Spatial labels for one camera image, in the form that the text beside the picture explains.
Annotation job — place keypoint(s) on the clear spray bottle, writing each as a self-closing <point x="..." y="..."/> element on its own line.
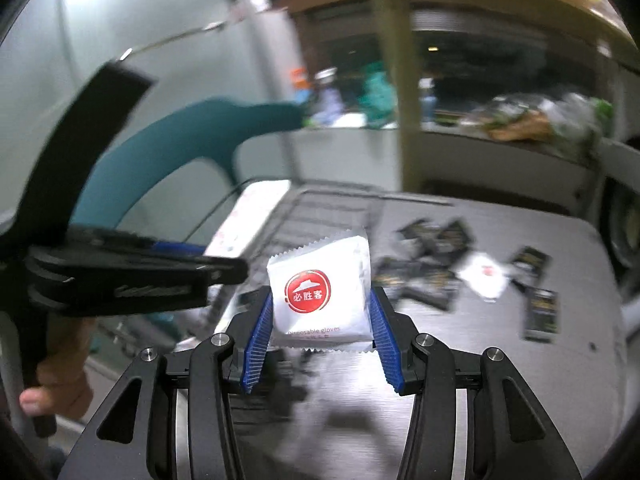
<point x="327" y="95"/>

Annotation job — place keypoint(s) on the orange capped spray bottle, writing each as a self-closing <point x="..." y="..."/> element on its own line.
<point x="300" y="80"/>

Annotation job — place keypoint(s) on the white washing machine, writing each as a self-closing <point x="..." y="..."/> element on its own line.
<point x="625" y="225"/>

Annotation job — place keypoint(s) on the pile of black tissue packets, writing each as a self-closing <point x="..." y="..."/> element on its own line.
<point x="430" y="280"/>

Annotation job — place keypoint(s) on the white printed wrapper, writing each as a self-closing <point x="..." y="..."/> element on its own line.
<point x="250" y="220"/>

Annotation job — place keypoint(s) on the small blue bottle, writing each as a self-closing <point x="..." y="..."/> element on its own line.
<point x="426" y="100"/>

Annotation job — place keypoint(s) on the grey refrigerator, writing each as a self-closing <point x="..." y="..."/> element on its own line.
<point x="100" y="20"/>

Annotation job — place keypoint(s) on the person's left hand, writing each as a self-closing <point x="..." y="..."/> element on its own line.
<point x="65" y="370"/>

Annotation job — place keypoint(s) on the light wooden shelf unit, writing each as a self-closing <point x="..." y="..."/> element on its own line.
<point x="392" y="85"/>

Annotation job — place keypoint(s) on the green white plastic bag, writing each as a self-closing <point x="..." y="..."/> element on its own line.
<point x="590" y="110"/>

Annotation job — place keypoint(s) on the grey plastic chair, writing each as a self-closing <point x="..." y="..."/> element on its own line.
<point x="617" y="152"/>

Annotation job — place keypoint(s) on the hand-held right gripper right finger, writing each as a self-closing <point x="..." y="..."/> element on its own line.
<point x="385" y="345"/>

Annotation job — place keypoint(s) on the white narrow cabinet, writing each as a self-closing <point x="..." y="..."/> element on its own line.
<point x="270" y="50"/>

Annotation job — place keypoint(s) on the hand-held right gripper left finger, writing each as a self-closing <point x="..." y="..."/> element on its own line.
<point x="257" y="345"/>

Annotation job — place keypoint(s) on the teal plastic chair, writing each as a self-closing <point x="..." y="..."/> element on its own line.
<point x="150" y="150"/>

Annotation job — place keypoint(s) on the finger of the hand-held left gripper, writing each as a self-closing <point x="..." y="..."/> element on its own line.
<point x="170" y="247"/>
<point x="227" y="271"/>

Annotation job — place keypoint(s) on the clear plastic grocery bag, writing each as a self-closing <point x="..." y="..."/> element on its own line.
<point x="520" y="120"/>

